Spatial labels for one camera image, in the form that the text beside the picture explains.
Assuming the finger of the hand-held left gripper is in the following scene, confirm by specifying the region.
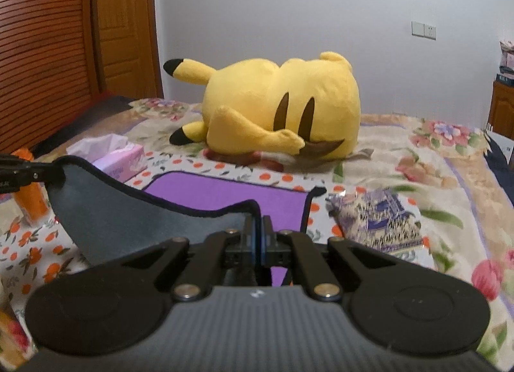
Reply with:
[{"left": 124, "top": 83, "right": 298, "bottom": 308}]
[{"left": 0, "top": 153, "right": 67, "bottom": 193}]

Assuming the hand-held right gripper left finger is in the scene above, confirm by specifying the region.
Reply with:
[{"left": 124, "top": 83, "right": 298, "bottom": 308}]
[{"left": 120, "top": 215, "right": 256, "bottom": 303}]

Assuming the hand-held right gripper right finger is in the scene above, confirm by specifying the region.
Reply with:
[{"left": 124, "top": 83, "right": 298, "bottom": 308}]
[{"left": 261, "top": 215, "right": 399, "bottom": 302}]

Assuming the purple towel with black trim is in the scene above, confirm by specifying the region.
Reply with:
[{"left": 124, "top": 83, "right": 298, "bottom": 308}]
[{"left": 43, "top": 155, "right": 328, "bottom": 288}]

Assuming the orange packet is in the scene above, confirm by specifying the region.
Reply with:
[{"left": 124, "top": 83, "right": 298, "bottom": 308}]
[{"left": 12, "top": 147, "right": 51, "bottom": 225}]

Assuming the white orange-flower cloth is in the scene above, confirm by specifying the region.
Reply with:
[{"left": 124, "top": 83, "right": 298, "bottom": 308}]
[{"left": 0, "top": 151, "right": 439, "bottom": 316}]

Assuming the red and white fabric item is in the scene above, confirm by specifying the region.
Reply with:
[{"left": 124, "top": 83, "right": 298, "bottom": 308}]
[{"left": 202, "top": 146, "right": 298, "bottom": 173}]

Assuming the pink tissue box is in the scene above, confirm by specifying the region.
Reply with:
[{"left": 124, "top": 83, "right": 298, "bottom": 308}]
[{"left": 66, "top": 133, "right": 148, "bottom": 186}]

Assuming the purple and white patterned packet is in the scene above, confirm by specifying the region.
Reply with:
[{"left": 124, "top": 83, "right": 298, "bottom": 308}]
[{"left": 325, "top": 186, "right": 433, "bottom": 257}]

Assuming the yellow plush toy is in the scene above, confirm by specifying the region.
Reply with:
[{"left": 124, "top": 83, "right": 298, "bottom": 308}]
[{"left": 163, "top": 51, "right": 362, "bottom": 165}]

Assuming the wooden slatted headboard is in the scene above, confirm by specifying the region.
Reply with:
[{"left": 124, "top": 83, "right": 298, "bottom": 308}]
[{"left": 0, "top": 0, "right": 102, "bottom": 155}]

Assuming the wooden door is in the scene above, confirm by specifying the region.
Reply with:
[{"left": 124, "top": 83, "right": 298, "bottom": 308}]
[{"left": 92, "top": 0, "right": 164, "bottom": 100}]

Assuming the floral blanket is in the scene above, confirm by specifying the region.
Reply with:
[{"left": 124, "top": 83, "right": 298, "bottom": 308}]
[{"left": 0, "top": 97, "right": 514, "bottom": 372}]

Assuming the dark blue cloth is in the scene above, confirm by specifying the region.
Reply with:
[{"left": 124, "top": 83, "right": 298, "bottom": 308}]
[{"left": 483, "top": 130, "right": 514, "bottom": 213}]

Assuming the wooden cabinet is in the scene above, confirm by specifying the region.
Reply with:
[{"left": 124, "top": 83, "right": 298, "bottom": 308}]
[{"left": 487, "top": 81, "right": 514, "bottom": 141}]

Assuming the stack of books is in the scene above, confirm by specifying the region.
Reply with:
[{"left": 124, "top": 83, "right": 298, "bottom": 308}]
[{"left": 495, "top": 40, "right": 514, "bottom": 84}]

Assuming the white wall socket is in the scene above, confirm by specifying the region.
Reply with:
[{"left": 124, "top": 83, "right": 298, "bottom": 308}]
[{"left": 411, "top": 21, "right": 438, "bottom": 41}]

